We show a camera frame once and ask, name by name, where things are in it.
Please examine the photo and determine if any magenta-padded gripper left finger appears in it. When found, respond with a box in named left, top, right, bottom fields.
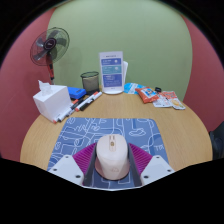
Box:
left=48, top=142, right=98, bottom=187

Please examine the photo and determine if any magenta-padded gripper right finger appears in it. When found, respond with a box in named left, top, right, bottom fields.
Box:
left=127, top=142, right=176, bottom=187

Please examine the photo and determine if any pale pink computer mouse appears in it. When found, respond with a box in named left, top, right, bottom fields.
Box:
left=95, top=134, right=131, bottom=181

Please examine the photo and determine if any blue patterned mouse pad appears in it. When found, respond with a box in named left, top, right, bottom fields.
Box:
left=46, top=116, right=170, bottom=191

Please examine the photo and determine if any white marker red cap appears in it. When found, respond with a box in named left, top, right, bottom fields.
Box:
left=53, top=99, right=80, bottom=124
left=74, top=91, right=103, bottom=112

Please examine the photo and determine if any black marker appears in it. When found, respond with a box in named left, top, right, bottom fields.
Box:
left=78, top=98, right=97, bottom=112

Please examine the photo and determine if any white red snack packet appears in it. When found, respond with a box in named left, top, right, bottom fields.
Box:
left=162, top=90, right=186, bottom=111
left=153, top=97, right=174, bottom=109

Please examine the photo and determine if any white tissue box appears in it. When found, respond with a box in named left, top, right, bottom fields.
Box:
left=32, top=79, right=72, bottom=123

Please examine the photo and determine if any orange snack packet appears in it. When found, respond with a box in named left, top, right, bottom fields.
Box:
left=134, top=86, right=160, bottom=104

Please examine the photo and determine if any blue whiteboard eraser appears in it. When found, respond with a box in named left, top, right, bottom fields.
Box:
left=67, top=86, right=87, bottom=100

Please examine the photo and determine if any light blue packet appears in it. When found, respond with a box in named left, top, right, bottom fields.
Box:
left=123, top=82, right=146, bottom=95

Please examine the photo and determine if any dark mesh pen cup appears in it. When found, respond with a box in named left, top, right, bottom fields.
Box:
left=80, top=71, right=100, bottom=95

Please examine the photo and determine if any acrylic sign stand blue card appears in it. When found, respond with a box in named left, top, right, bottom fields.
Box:
left=98, top=50, right=125, bottom=95

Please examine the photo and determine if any black standing fan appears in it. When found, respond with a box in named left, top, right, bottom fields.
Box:
left=29, top=26, right=71, bottom=86

